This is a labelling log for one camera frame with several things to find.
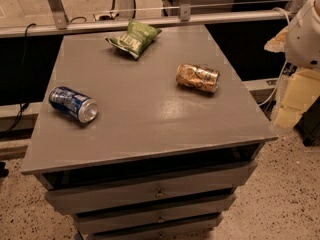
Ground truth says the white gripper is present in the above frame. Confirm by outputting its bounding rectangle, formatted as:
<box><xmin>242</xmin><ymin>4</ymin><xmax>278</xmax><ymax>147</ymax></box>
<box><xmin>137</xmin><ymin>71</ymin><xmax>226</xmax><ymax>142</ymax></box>
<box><xmin>264</xmin><ymin>0</ymin><xmax>320</xmax><ymax>129</ymax></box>

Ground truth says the blue pepsi can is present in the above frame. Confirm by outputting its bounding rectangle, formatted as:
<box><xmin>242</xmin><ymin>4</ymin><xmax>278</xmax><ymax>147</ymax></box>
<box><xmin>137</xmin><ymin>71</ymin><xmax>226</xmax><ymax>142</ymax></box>
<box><xmin>49</xmin><ymin>86</ymin><xmax>98</xmax><ymax>124</ymax></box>

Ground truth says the gold crushed can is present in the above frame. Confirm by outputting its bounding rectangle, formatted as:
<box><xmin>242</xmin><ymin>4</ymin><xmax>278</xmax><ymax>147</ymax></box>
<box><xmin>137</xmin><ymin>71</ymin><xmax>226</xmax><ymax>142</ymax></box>
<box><xmin>176</xmin><ymin>64</ymin><xmax>220</xmax><ymax>93</ymax></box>

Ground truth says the green chip bag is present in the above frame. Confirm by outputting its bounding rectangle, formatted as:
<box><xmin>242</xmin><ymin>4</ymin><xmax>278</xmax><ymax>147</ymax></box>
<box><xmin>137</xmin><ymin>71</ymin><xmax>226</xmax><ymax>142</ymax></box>
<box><xmin>105</xmin><ymin>20</ymin><xmax>162</xmax><ymax>59</ymax></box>

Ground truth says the grey drawer cabinet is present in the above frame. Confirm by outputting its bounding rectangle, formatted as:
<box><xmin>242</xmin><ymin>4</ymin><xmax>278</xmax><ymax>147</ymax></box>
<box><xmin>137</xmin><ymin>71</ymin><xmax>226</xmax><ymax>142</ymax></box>
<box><xmin>21</xmin><ymin>26</ymin><xmax>274</xmax><ymax>240</ymax></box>

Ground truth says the top drawer knob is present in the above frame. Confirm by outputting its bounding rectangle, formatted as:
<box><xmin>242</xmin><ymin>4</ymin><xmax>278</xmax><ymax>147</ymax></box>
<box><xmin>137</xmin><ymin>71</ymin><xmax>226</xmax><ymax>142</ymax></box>
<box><xmin>155</xmin><ymin>189</ymin><xmax>166</xmax><ymax>199</ymax></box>

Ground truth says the drawer knob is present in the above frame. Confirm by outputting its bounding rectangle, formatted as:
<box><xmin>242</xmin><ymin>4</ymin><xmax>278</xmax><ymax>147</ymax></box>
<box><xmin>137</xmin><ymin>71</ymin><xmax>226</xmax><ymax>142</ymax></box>
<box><xmin>155</xmin><ymin>189</ymin><xmax>166</xmax><ymax>199</ymax></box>
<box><xmin>157</xmin><ymin>215</ymin><xmax>165</xmax><ymax>223</ymax></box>

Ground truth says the middle drawer knob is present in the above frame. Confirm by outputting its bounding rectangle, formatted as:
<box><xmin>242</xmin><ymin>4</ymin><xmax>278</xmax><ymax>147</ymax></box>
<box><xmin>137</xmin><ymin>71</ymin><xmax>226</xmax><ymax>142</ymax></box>
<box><xmin>157</xmin><ymin>215</ymin><xmax>165</xmax><ymax>223</ymax></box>

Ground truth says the white cable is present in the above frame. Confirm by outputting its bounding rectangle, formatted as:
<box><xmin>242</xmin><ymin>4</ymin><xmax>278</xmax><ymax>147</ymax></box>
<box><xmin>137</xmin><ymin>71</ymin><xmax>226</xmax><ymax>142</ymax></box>
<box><xmin>258</xmin><ymin>7</ymin><xmax>292</xmax><ymax>108</ymax></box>

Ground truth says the black cable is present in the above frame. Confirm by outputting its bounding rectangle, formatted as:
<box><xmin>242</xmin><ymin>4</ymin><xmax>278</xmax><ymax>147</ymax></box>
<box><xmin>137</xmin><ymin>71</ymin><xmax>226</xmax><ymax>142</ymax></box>
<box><xmin>0</xmin><ymin>22</ymin><xmax>37</xmax><ymax>142</ymax></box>

